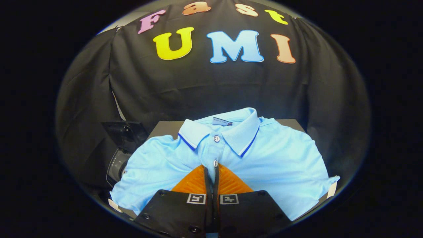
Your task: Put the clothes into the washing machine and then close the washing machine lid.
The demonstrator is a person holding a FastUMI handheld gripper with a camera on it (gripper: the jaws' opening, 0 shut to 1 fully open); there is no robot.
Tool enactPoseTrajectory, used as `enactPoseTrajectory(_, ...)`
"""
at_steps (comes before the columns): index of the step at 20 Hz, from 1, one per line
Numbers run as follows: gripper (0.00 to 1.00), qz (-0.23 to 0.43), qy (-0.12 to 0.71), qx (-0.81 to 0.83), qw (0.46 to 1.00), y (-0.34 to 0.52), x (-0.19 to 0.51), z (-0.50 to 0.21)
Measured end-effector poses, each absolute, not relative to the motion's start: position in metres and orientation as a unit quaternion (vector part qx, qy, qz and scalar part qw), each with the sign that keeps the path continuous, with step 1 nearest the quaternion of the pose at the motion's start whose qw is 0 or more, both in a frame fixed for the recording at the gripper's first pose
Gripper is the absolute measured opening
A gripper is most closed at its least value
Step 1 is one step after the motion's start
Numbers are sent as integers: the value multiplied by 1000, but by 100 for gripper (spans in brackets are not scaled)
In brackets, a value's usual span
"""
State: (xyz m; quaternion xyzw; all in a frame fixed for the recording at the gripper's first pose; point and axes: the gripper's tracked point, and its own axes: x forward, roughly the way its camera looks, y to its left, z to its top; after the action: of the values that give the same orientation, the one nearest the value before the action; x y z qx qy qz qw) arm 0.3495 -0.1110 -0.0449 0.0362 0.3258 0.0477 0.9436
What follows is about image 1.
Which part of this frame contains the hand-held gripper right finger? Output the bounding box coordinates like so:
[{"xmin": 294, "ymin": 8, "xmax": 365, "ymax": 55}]
[{"xmin": 213, "ymin": 164, "xmax": 293, "ymax": 237}]

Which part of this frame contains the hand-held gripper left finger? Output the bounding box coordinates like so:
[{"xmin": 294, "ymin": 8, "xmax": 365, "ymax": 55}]
[{"xmin": 134, "ymin": 164, "xmax": 213, "ymax": 237}]

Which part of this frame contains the light blue polo shirt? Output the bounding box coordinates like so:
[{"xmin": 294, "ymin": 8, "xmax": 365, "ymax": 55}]
[{"xmin": 110, "ymin": 107, "xmax": 340, "ymax": 221}]

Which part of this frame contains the dark washing machine lid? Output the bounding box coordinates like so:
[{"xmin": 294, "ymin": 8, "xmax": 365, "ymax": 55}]
[{"xmin": 101, "ymin": 121, "xmax": 149, "ymax": 154}]

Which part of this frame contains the grey cabinet with dark top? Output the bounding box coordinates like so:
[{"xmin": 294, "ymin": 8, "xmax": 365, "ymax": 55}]
[{"xmin": 108, "ymin": 118, "xmax": 338, "ymax": 220}]

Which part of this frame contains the black backdrop cloth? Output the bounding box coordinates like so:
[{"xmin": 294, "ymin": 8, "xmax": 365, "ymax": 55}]
[{"xmin": 55, "ymin": 0, "xmax": 370, "ymax": 195}]

